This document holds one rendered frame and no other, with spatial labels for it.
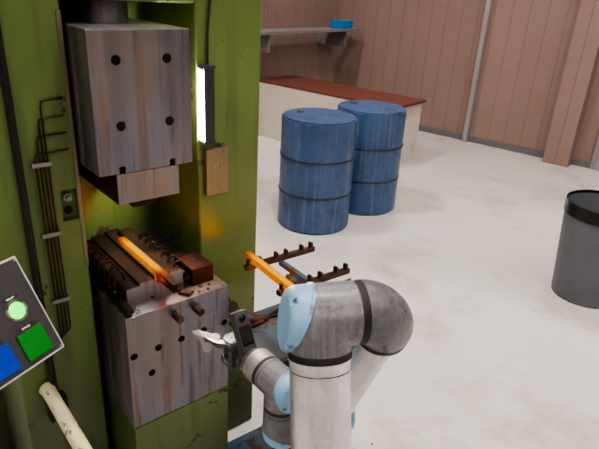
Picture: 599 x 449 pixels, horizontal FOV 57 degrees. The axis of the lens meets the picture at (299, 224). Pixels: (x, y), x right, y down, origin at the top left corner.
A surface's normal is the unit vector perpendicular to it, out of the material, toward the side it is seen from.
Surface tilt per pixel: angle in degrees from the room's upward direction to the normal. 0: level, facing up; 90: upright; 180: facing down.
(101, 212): 90
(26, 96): 90
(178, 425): 90
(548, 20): 90
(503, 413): 0
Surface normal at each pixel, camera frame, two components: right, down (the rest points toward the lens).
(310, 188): -0.16, 0.39
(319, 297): 0.14, -0.64
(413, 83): -0.64, 0.28
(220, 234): 0.64, 0.34
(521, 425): 0.05, -0.91
